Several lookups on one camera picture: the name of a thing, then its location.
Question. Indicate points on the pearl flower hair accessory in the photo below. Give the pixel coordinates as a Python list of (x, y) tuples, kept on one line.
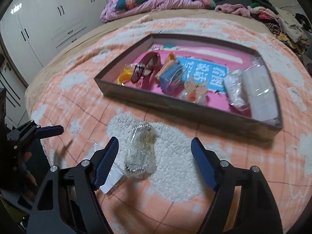
[(195, 92)]

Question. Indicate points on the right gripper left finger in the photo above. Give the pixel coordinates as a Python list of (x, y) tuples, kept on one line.
[(102, 161)]

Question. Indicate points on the small blue box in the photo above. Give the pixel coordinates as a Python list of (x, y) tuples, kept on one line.
[(170, 79)]

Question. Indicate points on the pink floral quilt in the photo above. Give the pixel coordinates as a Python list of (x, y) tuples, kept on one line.
[(118, 9)]

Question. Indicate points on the white hair claw clip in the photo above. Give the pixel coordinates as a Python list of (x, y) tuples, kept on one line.
[(260, 94)]

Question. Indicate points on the dark red sunglasses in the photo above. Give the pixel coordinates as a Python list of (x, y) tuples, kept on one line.
[(150, 62)]

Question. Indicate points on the dark cardboard box tray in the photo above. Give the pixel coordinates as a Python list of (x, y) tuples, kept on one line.
[(147, 91)]

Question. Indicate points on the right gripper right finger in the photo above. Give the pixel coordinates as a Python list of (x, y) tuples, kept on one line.
[(207, 163)]

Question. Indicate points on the white wardrobe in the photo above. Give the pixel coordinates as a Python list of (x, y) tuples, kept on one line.
[(33, 32)]

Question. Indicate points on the left hand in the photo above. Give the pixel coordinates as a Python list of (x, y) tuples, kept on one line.
[(25, 158)]

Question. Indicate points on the yellow bangles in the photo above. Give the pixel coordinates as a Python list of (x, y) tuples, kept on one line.
[(125, 76)]

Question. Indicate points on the pink Chinese workbook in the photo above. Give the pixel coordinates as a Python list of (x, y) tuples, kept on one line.
[(207, 65)]

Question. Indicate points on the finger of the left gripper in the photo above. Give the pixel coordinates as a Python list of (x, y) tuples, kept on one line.
[(49, 131)]

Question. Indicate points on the pile of clothes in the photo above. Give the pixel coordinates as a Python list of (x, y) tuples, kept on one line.
[(292, 30)]

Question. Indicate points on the tan bed sheet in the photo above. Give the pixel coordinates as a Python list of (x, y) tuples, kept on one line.
[(60, 62)]

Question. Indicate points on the white earring card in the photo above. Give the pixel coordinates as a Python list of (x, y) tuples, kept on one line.
[(114, 178)]

